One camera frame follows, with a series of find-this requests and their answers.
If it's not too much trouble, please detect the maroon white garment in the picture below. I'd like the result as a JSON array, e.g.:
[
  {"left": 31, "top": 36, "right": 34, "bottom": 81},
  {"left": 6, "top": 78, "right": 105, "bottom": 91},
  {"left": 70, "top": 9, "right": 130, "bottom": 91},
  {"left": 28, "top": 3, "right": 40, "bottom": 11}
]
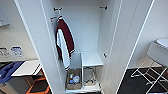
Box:
[{"left": 54, "top": 18, "right": 76, "bottom": 71}]

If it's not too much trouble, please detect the white wardrobe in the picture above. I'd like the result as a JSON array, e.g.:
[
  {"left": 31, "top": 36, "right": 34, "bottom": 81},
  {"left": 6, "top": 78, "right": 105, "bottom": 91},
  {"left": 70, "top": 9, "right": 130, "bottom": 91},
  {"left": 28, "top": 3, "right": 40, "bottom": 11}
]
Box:
[{"left": 13, "top": 0, "right": 156, "bottom": 94}]

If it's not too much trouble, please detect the small black wardrobe hinge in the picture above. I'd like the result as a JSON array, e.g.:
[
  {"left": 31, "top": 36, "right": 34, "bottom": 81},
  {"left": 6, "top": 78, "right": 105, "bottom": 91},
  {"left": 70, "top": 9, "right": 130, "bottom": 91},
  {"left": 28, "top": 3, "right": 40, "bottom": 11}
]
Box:
[{"left": 102, "top": 52, "right": 107, "bottom": 59}]

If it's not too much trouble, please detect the brown wicker basket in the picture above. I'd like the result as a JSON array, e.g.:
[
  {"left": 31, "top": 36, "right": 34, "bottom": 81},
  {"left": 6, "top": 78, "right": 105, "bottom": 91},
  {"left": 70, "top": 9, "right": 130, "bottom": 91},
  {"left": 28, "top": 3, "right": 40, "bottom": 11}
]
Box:
[{"left": 65, "top": 68, "right": 83, "bottom": 91}]

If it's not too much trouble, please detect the white clothes hanger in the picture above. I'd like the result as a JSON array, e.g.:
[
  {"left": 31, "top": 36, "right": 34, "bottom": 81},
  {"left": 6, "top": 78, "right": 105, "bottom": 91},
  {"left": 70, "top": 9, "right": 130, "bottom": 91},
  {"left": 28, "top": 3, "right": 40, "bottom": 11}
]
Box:
[{"left": 56, "top": 14, "right": 64, "bottom": 24}]

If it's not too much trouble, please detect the small orange strip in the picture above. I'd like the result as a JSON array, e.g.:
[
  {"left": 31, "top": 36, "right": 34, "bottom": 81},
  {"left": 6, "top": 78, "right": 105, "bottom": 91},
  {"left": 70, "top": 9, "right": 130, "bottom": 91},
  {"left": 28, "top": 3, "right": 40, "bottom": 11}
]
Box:
[{"left": 49, "top": 15, "right": 59, "bottom": 20}]

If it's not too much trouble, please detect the black wardrobe peg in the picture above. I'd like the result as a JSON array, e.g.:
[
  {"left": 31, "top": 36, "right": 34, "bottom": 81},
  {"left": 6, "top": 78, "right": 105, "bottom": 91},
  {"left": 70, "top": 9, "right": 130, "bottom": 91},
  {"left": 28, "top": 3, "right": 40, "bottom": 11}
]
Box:
[
  {"left": 53, "top": 7, "right": 63, "bottom": 13},
  {"left": 98, "top": 5, "right": 109, "bottom": 10}
]

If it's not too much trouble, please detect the orange folding stand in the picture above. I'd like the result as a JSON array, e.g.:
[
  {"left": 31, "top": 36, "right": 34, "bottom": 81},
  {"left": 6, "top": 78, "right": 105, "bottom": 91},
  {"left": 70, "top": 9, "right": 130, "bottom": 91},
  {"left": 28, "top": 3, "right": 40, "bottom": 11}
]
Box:
[{"left": 25, "top": 74, "right": 51, "bottom": 94}]

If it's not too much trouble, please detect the white plastic seat shell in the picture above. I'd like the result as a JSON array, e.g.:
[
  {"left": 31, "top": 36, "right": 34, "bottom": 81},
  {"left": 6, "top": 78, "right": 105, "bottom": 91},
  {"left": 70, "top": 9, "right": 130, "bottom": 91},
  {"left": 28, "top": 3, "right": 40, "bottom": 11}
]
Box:
[{"left": 146, "top": 38, "right": 168, "bottom": 68}]

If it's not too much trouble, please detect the grey wire basket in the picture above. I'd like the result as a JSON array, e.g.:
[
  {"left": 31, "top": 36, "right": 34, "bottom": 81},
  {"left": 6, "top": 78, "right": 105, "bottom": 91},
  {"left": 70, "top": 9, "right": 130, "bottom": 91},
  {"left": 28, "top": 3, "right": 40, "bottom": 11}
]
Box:
[{"left": 82, "top": 66, "right": 98, "bottom": 87}]

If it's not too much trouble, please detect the blue white wall sign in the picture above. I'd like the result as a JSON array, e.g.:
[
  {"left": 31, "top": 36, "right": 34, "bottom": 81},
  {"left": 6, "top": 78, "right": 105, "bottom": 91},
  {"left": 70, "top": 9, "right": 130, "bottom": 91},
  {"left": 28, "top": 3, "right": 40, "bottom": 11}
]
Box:
[{"left": 10, "top": 45, "right": 24, "bottom": 58}]

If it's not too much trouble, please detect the white wall box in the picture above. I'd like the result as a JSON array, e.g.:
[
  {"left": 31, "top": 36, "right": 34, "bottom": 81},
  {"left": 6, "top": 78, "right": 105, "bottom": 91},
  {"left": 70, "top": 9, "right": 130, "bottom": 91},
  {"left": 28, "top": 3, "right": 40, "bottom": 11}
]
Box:
[{"left": 0, "top": 18, "right": 11, "bottom": 28}]

